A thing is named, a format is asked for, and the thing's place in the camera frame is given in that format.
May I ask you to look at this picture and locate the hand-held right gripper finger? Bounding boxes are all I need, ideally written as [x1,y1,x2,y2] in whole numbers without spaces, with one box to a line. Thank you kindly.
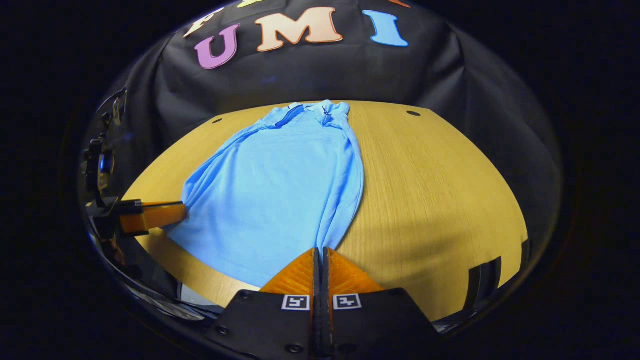
[321,247,441,359]
[207,247,322,359]

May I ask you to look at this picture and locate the light blue T-shirt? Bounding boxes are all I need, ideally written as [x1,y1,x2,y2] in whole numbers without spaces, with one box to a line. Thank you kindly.
[165,99,366,290]

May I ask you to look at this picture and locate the black backdrop cloth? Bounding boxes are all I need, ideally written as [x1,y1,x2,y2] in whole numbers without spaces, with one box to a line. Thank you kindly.
[80,0,565,261]

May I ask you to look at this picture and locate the black chair frame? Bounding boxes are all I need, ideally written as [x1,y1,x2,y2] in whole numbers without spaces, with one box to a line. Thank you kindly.
[462,240,531,313]

